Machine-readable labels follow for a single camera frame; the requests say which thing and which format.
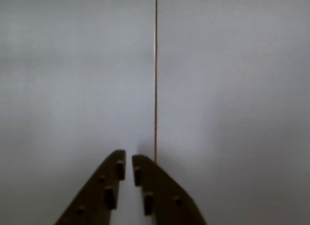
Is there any grey table mat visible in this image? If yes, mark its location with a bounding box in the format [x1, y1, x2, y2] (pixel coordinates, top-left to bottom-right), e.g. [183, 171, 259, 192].
[0, 0, 157, 225]
[155, 0, 310, 225]

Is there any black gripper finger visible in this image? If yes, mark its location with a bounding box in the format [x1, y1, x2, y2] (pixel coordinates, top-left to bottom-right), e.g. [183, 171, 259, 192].
[132, 154, 208, 225]
[54, 150, 126, 225]

